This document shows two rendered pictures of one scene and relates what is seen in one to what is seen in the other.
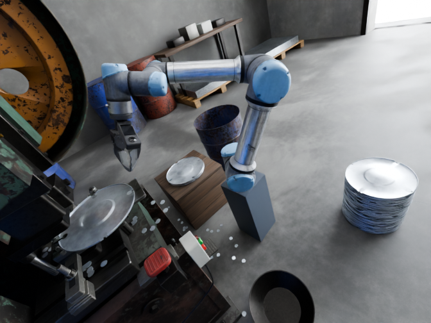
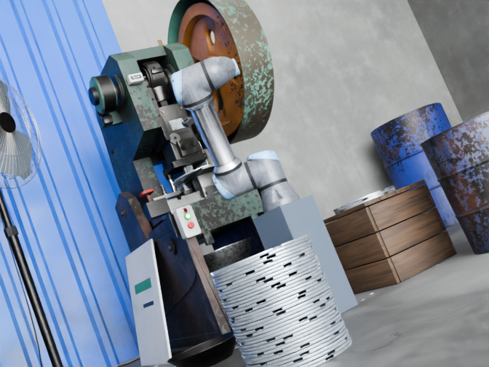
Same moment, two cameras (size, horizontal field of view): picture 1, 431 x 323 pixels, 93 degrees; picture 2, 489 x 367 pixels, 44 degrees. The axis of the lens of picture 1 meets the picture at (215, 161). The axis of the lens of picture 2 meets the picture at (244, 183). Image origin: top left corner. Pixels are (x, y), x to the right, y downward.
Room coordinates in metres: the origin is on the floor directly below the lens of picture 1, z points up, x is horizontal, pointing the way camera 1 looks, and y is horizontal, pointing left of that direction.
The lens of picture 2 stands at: (0.45, -2.42, 0.30)
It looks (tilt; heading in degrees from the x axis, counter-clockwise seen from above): 7 degrees up; 84
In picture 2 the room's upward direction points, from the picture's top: 22 degrees counter-clockwise
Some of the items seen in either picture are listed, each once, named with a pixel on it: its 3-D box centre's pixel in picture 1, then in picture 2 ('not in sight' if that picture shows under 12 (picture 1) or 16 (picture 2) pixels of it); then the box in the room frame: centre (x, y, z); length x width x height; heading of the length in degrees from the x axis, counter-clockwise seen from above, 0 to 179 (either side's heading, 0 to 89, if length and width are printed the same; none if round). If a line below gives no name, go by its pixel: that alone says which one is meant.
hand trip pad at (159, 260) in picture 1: (162, 266); (148, 199); (0.34, 0.25, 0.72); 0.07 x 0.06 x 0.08; 112
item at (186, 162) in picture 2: (44, 223); (185, 167); (0.55, 0.59, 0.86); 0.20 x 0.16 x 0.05; 22
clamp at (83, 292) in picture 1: (71, 277); (164, 195); (0.40, 0.53, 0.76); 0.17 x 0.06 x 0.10; 22
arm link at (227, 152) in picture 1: (235, 157); (264, 168); (0.81, -0.10, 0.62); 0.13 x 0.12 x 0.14; 170
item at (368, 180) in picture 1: (378, 176); (259, 255); (0.61, -0.74, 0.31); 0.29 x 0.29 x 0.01
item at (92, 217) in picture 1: (98, 213); (200, 173); (0.60, 0.47, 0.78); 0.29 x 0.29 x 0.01
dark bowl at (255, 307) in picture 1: (280, 305); (207, 354); (0.34, -0.03, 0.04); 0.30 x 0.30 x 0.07
